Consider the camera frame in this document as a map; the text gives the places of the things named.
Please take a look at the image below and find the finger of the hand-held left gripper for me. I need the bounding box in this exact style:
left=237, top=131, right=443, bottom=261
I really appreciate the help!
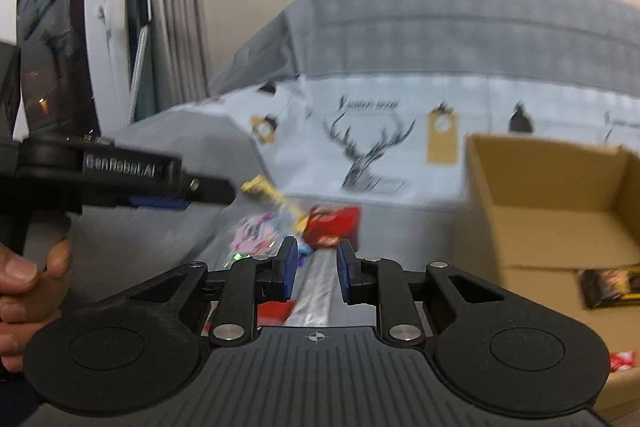
left=129, top=164, right=237, bottom=210

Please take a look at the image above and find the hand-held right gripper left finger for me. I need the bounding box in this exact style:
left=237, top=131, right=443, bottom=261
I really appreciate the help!
left=116, top=236, right=299, bottom=348

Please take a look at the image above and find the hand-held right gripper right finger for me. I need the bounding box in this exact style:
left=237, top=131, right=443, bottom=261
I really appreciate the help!
left=336, top=239, right=503, bottom=347

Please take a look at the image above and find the pale blue snack stick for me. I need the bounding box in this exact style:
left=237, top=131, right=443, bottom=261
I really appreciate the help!
left=287, top=241, right=342, bottom=329

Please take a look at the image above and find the red snack packet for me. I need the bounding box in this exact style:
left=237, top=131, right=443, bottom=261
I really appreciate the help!
left=301, top=205, right=362, bottom=251

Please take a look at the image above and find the yellow snack bar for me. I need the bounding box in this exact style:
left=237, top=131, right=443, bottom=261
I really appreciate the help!
left=241, top=174, right=312, bottom=234

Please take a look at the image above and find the cardboard box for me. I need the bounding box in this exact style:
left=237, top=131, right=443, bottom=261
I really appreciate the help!
left=464, top=133, right=640, bottom=423

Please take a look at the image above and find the dark snack packet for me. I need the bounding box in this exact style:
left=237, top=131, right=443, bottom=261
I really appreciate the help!
left=579, top=263, right=640, bottom=311

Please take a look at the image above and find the person's left hand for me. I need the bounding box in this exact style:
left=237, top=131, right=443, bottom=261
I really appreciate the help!
left=0, top=239, right=73, bottom=373

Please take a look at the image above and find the small red candy wrapper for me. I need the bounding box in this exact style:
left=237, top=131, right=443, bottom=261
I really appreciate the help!
left=256, top=301, right=297, bottom=324

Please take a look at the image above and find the pink white snack packet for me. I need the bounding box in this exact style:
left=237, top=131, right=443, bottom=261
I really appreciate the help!
left=226, top=212, right=287, bottom=259

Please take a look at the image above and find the metal rod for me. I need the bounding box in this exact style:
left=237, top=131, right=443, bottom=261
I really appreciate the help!
left=128, top=24, right=152, bottom=124

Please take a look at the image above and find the deer printed cloth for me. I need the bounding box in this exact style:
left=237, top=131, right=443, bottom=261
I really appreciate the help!
left=165, top=74, right=640, bottom=220

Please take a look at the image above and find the grey curtain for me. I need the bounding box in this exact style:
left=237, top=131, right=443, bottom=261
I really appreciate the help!
left=142, top=0, right=212, bottom=118

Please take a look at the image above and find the grey checked duvet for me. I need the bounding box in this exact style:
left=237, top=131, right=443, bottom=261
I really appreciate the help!
left=207, top=0, right=640, bottom=108

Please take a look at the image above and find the red white candy wrapper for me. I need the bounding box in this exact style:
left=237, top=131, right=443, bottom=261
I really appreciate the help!
left=607, top=349, right=637, bottom=374

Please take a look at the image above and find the white door frame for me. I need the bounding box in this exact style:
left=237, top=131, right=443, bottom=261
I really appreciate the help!
left=82, top=0, right=132, bottom=132

